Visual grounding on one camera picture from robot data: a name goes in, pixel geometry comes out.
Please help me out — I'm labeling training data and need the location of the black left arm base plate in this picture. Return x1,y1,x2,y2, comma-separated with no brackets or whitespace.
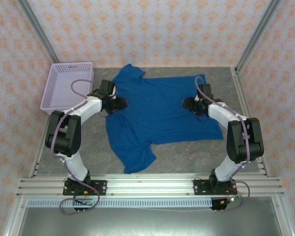
62,179,108,196

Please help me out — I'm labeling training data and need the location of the lavender perforated plastic basket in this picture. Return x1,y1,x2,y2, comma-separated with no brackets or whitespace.
40,61,94,116

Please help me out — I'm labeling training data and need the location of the grey metal panel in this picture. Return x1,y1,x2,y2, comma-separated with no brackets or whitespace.
17,206,283,236

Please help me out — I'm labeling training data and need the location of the aluminium mounting rail beam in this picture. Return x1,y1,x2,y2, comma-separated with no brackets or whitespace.
16,173,285,197

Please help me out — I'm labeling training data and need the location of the white slotted cable duct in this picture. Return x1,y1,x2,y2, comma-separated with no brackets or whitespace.
26,198,213,208

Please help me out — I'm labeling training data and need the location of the aluminium side rail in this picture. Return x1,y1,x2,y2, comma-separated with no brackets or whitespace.
232,67,271,177
29,115,52,177

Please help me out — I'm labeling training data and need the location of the aluminium lower frame rail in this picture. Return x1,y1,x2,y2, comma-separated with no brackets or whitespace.
2,196,30,236
270,196,295,236

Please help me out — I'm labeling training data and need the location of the blue t-shirt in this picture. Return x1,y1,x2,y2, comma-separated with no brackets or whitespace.
105,63,224,175

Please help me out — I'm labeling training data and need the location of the aluminium frame post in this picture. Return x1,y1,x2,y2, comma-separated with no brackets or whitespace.
236,0,285,72
16,0,61,63

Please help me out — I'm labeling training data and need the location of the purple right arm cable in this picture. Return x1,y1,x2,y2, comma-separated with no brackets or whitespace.
195,75,251,213

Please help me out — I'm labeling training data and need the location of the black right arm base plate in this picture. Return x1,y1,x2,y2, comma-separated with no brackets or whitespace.
193,178,237,196

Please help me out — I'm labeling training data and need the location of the small circuit board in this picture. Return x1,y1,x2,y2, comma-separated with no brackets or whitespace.
75,197,93,207
220,195,242,205

